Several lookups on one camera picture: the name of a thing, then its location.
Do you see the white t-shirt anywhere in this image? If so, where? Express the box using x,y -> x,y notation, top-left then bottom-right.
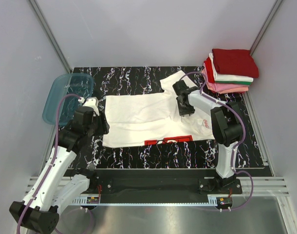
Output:
103,71 -> 214,148

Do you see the teal plastic bin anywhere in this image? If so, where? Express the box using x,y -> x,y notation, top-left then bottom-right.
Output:
42,73 -> 94,126

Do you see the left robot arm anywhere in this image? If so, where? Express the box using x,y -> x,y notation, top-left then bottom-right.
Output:
9,107 -> 110,234

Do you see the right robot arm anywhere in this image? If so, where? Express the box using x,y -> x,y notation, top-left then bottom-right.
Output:
172,80 -> 246,194

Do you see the pink folded shirt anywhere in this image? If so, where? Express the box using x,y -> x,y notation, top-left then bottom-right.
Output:
206,80 -> 249,94

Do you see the dark red folded shirt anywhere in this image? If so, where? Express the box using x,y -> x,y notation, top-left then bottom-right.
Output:
212,49 -> 259,78

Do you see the green folded shirt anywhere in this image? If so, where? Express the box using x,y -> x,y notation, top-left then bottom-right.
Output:
215,81 -> 252,86

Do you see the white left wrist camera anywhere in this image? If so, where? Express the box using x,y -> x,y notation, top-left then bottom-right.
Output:
78,97 -> 99,116

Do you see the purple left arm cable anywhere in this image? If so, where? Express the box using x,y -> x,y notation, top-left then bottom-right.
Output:
16,94 -> 94,234

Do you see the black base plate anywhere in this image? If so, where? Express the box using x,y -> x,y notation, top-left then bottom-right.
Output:
70,168 -> 244,195

